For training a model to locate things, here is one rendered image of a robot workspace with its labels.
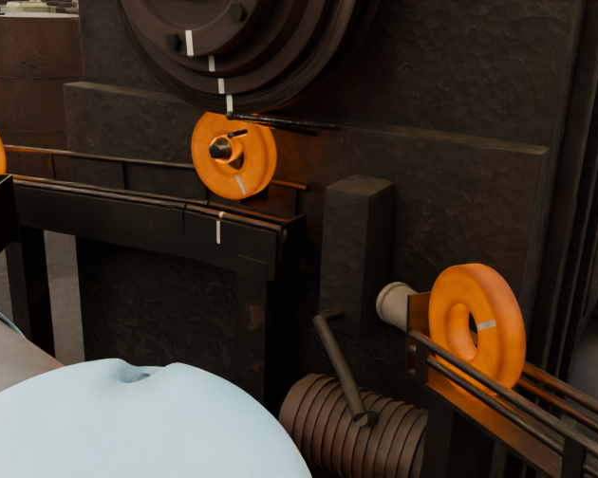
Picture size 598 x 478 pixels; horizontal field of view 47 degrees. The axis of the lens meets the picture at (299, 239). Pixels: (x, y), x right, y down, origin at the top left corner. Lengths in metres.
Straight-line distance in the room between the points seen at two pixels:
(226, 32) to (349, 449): 0.59
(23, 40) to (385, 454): 3.25
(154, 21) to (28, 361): 0.92
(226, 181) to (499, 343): 0.57
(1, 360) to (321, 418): 0.84
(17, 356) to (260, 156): 0.95
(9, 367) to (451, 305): 0.71
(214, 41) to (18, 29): 2.92
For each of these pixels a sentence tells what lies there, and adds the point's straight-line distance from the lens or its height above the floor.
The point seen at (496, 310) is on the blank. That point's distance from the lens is 0.77.
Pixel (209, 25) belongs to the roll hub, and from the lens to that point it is 1.01.
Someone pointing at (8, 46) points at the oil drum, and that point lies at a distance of 3.91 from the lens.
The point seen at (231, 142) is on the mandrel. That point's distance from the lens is 1.12.
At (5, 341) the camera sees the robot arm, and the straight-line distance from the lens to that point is 0.19.
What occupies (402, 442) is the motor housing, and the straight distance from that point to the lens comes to 0.95.
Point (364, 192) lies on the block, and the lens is 1.01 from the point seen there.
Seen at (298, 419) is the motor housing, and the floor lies 0.50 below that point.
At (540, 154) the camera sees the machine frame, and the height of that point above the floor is 0.87.
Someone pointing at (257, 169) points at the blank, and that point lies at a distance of 1.12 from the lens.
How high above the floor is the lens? 1.08
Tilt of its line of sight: 20 degrees down
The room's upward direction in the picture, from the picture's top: 2 degrees clockwise
